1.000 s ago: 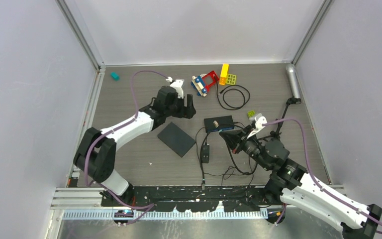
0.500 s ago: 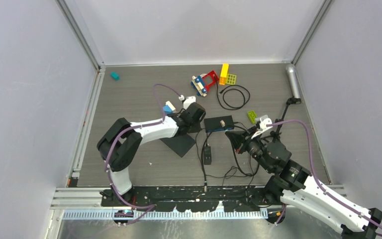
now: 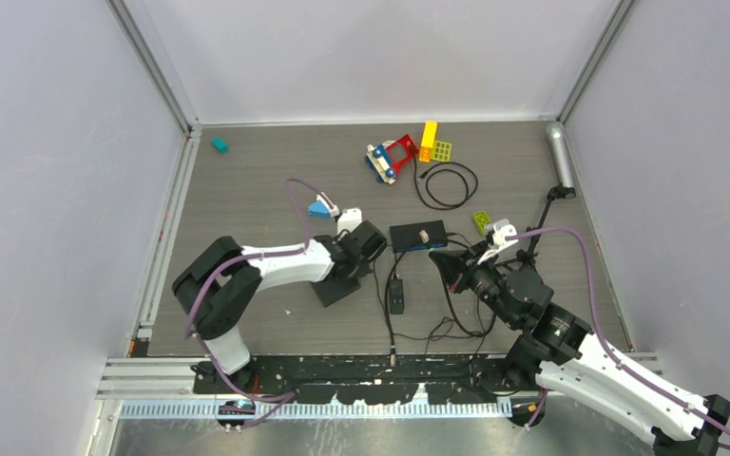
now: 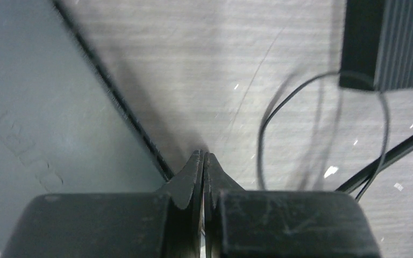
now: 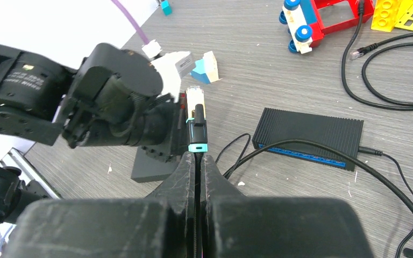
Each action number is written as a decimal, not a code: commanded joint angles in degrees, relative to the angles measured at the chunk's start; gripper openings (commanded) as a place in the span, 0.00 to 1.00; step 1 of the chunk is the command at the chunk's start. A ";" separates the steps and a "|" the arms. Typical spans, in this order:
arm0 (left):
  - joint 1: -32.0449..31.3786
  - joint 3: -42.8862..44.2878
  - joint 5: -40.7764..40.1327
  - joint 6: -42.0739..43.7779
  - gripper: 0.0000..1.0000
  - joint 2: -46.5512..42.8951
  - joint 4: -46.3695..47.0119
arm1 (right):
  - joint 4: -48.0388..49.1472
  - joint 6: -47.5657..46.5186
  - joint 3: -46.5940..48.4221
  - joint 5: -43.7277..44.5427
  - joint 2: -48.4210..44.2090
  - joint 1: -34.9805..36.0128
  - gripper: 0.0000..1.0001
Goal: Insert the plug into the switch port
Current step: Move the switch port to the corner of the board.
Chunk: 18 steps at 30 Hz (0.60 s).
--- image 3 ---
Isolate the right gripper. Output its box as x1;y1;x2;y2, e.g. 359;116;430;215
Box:
430;239;519;328

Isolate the black power adapter cable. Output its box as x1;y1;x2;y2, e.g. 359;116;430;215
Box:
390;233;498;355

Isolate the blue white toy brick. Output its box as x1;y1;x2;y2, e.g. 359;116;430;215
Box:
307;193;340;219

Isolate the black network switch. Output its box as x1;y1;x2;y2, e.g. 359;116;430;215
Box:
389;219;449;254

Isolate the green toy brick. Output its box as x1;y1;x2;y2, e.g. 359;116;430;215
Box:
471;211;492;237

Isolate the black power adapter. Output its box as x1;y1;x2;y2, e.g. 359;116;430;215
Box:
388;278;405;314

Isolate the black microphone cable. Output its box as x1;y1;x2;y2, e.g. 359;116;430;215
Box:
412;157;480;212

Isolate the black mini tripod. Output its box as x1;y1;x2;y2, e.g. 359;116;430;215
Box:
509;185;577;269

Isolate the silver microphone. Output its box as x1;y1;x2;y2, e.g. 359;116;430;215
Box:
546;122;575;189

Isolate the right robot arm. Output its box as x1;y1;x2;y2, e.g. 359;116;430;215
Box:
429;249;730;455

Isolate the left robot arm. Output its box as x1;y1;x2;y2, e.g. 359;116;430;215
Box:
171;221;387;393

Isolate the red blue toy vehicle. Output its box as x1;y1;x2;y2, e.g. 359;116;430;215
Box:
364;134;419;185

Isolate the lime green grid plate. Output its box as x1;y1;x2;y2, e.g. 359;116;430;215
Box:
431;141;452;162

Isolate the yellow toy brick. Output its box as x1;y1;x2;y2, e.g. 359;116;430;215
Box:
418;121;438;162

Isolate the teal block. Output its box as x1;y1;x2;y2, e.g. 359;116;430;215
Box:
210;137;229;154

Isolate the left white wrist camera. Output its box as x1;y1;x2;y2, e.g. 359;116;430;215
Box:
336;208;363;235

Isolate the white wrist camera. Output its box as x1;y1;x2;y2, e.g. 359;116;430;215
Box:
477;218;518;265
336;208;363;235

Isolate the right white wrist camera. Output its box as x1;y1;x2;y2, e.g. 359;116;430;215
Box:
477;218;518;265

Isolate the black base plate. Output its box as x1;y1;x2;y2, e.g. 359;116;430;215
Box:
190;353;544;406

